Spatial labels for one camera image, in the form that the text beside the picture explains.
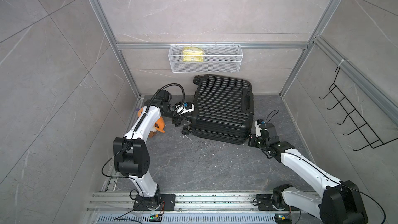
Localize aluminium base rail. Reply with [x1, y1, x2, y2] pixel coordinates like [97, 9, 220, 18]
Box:
[85, 191, 277, 214]

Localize aluminium frame profile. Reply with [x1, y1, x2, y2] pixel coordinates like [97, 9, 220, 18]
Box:
[89, 0, 398, 123]

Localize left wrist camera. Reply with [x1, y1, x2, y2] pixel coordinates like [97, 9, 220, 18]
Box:
[174, 102, 195, 116]

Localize orange shark plush toy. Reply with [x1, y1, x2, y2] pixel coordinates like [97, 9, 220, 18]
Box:
[136, 106, 165, 140]

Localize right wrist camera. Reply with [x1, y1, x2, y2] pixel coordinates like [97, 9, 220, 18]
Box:
[254, 119, 267, 137]

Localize white wire mesh basket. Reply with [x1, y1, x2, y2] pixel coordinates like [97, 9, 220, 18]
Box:
[168, 44, 243, 73]

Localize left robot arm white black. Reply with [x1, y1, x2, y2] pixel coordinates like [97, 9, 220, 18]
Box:
[101, 83, 186, 210]

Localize black hard-shell suitcase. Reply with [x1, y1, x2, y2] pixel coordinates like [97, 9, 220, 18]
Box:
[181, 74, 254, 145]

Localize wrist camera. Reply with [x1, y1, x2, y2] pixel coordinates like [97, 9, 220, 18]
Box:
[174, 102, 195, 116]
[254, 119, 267, 137]

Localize yellow green packet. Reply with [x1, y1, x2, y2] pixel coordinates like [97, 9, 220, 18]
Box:
[181, 47, 206, 62]

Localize black wire hook rack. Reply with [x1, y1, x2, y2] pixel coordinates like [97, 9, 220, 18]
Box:
[319, 66, 398, 151]

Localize white perforated cable tray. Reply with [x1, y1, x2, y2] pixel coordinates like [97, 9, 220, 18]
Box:
[95, 213, 276, 224]

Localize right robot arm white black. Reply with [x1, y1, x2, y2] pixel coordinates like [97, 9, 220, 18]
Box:
[248, 110, 369, 224]

